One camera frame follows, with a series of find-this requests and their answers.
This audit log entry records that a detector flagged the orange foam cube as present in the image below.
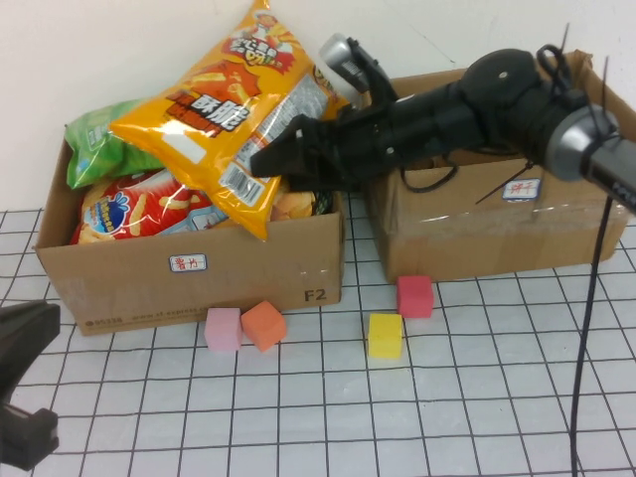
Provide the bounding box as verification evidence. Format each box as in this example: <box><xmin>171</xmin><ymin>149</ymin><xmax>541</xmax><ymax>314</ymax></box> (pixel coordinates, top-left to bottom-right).
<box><xmin>240</xmin><ymin>299</ymin><xmax>288</xmax><ymax>354</ymax></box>

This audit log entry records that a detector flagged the magenta foam cube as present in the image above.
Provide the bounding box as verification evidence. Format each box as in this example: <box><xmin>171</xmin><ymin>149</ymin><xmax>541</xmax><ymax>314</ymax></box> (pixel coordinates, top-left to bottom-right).
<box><xmin>396</xmin><ymin>275</ymin><xmax>434</xmax><ymax>319</ymax></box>

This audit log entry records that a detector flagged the orange snack bag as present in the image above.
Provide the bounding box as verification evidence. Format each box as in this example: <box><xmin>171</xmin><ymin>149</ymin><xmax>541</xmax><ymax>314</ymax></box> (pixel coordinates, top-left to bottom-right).
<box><xmin>107</xmin><ymin>0</ymin><xmax>352</xmax><ymax>242</ymax></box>

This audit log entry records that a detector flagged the black cable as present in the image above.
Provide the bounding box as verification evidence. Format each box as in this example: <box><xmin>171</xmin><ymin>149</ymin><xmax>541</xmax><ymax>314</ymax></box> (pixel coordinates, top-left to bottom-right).
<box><xmin>569</xmin><ymin>196</ymin><xmax>615</xmax><ymax>477</ymax></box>

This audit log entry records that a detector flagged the light pink foam cube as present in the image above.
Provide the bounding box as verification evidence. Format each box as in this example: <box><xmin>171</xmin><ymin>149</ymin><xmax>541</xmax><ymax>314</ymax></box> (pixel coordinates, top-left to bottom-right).
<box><xmin>204</xmin><ymin>306</ymin><xmax>244</xmax><ymax>353</ymax></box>

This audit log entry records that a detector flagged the green snack bag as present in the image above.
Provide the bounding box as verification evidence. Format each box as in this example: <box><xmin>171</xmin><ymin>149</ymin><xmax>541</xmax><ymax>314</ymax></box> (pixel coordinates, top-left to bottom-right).
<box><xmin>64</xmin><ymin>98</ymin><xmax>168</xmax><ymax>191</ymax></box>

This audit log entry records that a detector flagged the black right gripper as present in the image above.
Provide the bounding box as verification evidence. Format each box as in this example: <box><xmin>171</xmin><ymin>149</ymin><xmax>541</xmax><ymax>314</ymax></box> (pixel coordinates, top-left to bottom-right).
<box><xmin>249</xmin><ymin>96</ymin><xmax>413</xmax><ymax>195</ymax></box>

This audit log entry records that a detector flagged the blue chips snack bag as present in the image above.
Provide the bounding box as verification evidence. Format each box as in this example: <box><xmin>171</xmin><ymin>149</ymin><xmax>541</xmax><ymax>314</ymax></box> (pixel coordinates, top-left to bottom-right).
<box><xmin>267</xmin><ymin>176</ymin><xmax>335</xmax><ymax>225</ymax></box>

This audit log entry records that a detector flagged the cardboard box with F2 print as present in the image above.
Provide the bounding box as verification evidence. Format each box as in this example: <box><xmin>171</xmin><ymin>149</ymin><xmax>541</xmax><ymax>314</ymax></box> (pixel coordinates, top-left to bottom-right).
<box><xmin>33</xmin><ymin>133</ymin><xmax>347</xmax><ymax>337</ymax></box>

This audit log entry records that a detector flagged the cardboard box with clear tape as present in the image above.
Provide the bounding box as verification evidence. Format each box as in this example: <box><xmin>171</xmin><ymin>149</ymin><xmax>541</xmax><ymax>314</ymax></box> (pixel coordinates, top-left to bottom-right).
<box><xmin>365</xmin><ymin>48</ymin><xmax>636</xmax><ymax>283</ymax></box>

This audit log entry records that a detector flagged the yellow foam cube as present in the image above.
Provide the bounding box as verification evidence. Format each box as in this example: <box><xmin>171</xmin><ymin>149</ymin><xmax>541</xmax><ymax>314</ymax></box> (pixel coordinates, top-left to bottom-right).
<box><xmin>367</xmin><ymin>312</ymin><xmax>403</xmax><ymax>360</ymax></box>

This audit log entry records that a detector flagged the red snack bag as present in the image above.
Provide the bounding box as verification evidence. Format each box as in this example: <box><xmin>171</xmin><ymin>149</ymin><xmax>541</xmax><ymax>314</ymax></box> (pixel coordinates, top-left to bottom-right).
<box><xmin>69</xmin><ymin>168</ymin><xmax>239</xmax><ymax>245</ymax></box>

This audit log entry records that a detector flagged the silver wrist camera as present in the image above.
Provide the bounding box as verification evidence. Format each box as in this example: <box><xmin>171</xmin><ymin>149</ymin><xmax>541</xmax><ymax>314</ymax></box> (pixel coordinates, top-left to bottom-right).
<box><xmin>317</xmin><ymin>33</ymin><xmax>374</xmax><ymax>98</ymax></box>

